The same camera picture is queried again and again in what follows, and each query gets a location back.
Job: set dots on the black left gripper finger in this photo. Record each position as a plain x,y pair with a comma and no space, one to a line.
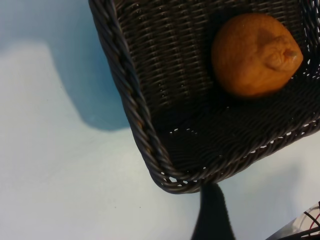
212,217

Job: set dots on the dark brown woven wicker basket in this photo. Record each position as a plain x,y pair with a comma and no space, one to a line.
162,75

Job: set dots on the orange citrus fruit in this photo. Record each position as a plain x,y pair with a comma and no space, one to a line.
250,57

